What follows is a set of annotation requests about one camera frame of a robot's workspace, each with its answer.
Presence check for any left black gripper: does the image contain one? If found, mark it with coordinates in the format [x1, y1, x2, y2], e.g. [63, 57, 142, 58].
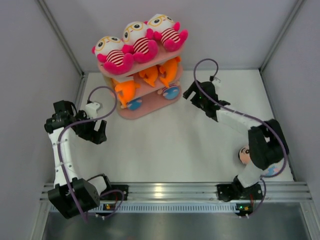
[75, 110, 106, 145]

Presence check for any pink three-tier toy shelf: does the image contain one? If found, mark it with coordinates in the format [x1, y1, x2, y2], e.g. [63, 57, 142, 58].
[97, 46, 184, 120]

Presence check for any large orange shark plush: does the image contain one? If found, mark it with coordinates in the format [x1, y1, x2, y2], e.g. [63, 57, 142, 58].
[159, 56, 181, 88]

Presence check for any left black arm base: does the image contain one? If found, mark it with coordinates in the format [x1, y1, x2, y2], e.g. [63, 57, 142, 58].
[98, 183, 129, 219]

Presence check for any boy doll plush blue cap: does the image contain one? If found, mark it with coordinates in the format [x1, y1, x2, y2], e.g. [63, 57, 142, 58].
[157, 82, 180, 100]

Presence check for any small orange shark plush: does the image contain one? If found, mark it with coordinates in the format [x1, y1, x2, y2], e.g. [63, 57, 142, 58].
[138, 65, 158, 87]

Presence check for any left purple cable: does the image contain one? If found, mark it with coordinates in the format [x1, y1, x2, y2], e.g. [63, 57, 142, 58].
[57, 86, 118, 223]

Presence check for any aluminium front rail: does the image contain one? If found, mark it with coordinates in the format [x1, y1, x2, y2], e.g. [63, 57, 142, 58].
[39, 181, 313, 201]

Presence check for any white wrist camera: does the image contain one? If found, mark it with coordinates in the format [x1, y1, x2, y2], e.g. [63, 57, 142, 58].
[209, 76, 221, 88]
[84, 101, 103, 119]

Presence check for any white slotted cable duct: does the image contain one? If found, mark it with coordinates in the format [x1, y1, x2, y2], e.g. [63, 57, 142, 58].
[116, 202, 240, 213]

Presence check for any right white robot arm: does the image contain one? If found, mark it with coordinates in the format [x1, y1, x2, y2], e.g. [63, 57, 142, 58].
[183, 80, 289, 201]

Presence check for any boy doll plush on shelf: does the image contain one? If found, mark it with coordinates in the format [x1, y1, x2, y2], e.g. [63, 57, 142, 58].
[127, 97, 143, 111]

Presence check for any white panda plush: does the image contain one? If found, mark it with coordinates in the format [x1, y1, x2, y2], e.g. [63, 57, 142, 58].
[145, 13, 189, 52]
[91, 36, 134, 75]
[122, 21, 159, 64]

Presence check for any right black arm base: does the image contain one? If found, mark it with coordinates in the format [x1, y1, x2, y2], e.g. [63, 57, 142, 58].
[216, 183, 264, 218]

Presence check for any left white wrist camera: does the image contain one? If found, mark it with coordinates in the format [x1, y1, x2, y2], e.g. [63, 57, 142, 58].
[84, 101, 103, 119]

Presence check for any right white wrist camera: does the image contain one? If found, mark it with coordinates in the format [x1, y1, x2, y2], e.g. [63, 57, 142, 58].
[209, 76, 221, 88]

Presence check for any orange shark plush on shelf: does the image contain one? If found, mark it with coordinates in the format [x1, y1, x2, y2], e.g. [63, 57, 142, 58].
[114, 80, 140, 108]

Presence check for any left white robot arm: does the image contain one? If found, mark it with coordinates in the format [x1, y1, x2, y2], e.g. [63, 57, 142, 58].
[44, 100, 113, 219]

